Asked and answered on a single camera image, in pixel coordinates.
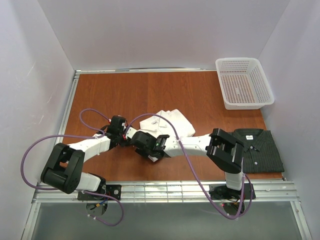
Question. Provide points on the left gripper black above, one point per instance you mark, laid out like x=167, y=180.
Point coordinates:
x=124, y=139

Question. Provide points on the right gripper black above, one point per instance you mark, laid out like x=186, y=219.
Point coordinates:
x=141, y=149

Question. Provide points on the white long sleeve shirt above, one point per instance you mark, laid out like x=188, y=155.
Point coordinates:
x=172, y=123

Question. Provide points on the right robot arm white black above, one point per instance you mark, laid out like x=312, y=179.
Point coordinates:
x=222, y=148

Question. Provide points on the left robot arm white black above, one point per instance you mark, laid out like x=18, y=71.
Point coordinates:
x=64, y=167

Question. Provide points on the dark striped folded shirt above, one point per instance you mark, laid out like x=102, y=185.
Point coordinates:
x=261, y=154

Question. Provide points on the white plastic basket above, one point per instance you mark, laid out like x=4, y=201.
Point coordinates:
x=243, y=83

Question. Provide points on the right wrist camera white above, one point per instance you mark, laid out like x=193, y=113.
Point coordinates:
x=129, y=133

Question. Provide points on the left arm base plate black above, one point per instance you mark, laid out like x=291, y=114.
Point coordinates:
x=113, y=190

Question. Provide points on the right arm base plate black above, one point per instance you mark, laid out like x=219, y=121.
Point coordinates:
x=222, y=192

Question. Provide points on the aluminium frame rail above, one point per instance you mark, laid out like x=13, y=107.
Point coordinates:
x=196, y=93

